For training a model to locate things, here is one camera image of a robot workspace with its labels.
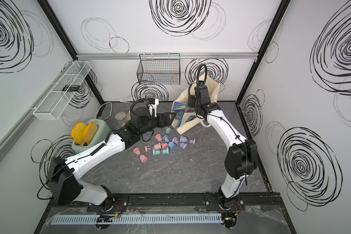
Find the pink hourglass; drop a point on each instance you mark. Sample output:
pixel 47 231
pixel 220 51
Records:
pixel 142 157
pixel 158 137

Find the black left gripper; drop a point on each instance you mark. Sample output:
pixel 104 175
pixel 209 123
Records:
pixel 166 123

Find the yellow toast slice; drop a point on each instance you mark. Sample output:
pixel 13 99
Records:
pixel 90 132
pixel 77 133

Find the white wire shelf basket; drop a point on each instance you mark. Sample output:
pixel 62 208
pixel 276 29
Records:
pixel 62 91

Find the black wire basket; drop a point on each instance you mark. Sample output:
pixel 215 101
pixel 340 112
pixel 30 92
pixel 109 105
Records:
pixel 159 68

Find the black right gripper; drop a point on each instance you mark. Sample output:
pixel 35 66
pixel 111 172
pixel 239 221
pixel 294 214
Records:
pixel 191 100

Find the canvas bag with starry print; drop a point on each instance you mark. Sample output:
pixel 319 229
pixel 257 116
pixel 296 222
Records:
pixel 185 105

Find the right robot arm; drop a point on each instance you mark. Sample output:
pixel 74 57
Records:
pixel 241 158

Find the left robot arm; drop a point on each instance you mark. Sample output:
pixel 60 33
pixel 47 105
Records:
pixel 64 176

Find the yellow toast slice left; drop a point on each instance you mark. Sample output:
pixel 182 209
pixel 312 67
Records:
pixel 77 133

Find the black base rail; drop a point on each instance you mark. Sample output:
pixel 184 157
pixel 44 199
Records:
pixel 205 201

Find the white slotted cable duct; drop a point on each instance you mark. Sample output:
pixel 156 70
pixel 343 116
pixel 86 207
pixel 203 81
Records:
pixel 136 219

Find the purple hourglass right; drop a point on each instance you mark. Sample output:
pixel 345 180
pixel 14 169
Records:
pixel 192 141

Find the mint green toaster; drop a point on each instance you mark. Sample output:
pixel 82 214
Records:
pixel 101 134

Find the pink hourglass left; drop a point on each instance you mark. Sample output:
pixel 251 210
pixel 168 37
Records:
pixel 142 157

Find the tall glass jar with rice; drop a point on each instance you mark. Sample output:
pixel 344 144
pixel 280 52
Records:
pixel 120 116

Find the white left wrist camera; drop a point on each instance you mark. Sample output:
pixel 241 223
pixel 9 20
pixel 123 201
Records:
pixel 153 103

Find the yellow toast slice right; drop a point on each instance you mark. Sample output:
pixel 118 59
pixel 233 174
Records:
pixel 90 132

